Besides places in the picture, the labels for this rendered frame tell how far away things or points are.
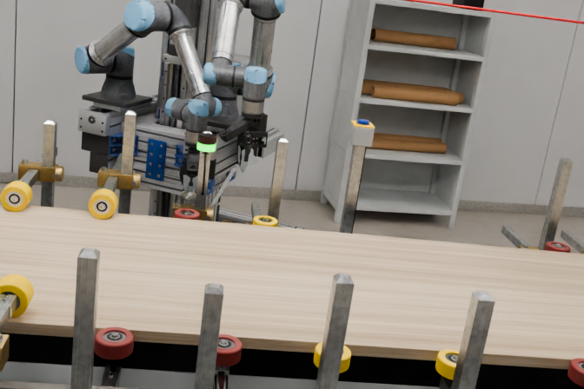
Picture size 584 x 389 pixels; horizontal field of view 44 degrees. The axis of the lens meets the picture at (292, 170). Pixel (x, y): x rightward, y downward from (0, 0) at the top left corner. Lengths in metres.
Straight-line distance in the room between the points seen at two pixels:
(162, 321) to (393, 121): 3.96
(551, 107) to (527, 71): 0.37
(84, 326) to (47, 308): 0.33
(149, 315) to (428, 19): 4.04
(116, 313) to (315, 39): 3.72
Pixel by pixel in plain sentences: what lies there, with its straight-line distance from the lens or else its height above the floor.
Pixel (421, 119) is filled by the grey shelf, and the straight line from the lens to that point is 5.51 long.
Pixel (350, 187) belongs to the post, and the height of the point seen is 1.00.
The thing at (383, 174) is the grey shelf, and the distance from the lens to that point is 5.53.
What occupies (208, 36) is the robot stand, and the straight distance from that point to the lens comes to 3.20.
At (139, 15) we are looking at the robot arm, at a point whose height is 1.44.
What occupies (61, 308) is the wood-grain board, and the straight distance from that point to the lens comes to 1.72.
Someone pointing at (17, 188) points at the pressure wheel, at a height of 0.97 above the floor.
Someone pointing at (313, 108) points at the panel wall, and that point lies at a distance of 5.25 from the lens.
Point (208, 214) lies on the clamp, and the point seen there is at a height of 0.86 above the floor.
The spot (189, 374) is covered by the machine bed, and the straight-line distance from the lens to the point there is 1.69.
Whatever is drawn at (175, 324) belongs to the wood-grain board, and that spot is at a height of 0.90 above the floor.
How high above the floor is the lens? 1.71
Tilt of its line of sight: 16 degrees down
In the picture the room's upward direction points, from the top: 8 degrees clockwise
